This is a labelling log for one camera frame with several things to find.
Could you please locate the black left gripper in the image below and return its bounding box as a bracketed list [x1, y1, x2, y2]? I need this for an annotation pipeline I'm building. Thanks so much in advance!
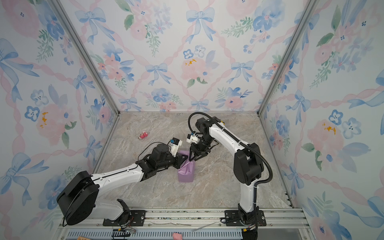
[157, 152, 189, 172]

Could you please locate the aluminium corner post left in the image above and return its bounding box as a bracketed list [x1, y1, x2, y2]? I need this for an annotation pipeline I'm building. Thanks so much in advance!
[48, 1, 120, 116]

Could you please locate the red pink toy figure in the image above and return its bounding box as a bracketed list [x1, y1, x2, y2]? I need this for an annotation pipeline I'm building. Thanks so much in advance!
[139, 131, 149, 140]

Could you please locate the pink object front edge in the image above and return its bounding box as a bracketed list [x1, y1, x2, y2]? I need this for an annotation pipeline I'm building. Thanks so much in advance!
[172, 233, 183, 240]

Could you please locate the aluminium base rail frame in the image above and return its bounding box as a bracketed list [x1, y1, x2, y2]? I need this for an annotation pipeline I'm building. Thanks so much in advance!
[53, 208, 315, 240]

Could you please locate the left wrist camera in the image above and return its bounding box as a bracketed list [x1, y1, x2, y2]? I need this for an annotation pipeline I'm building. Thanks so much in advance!
[151, 137, 183, 164]

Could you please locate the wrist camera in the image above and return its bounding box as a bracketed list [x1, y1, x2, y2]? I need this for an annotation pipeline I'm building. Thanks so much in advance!
[186, 133, 202, 144]
[151, 137, 183, 164]

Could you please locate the aluminium corner post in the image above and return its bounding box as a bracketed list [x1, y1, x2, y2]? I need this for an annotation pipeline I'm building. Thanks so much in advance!
[48, 1, 120, 116]
[257, 0, 319, 118]

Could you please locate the grey slotted cable duct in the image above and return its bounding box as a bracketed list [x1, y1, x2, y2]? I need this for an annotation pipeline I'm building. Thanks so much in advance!
[62, 229, 243, 240]

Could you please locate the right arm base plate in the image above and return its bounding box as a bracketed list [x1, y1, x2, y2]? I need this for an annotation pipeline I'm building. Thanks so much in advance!
[221, 210, 267, 227]

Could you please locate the black corrugated cable conduit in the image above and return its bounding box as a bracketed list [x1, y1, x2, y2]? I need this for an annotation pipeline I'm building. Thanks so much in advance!
[187, 111, 274, 229]

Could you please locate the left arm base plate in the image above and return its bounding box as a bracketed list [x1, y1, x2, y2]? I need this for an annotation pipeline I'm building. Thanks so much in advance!
[103, 210, 147, 227]

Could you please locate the aluminium corner post right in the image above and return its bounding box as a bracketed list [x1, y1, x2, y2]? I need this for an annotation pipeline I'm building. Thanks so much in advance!
[257, 0, 319, 118]

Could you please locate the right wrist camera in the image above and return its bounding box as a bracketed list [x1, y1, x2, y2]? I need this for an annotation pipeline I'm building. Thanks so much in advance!
[186, 133, 202, 144]

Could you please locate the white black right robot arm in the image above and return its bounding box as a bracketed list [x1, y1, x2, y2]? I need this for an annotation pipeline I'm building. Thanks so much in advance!
[187, 117, 264, 226]

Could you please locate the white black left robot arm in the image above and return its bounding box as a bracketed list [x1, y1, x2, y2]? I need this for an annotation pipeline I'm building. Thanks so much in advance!
[57, 153, 189, 227]

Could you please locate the pink purple wrapping paper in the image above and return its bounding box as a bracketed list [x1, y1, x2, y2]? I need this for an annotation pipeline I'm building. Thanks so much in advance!
[178, 150, 196, 183]

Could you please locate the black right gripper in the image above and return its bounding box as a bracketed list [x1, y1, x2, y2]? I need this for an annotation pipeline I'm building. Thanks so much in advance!
[188, 137, 214, 163]

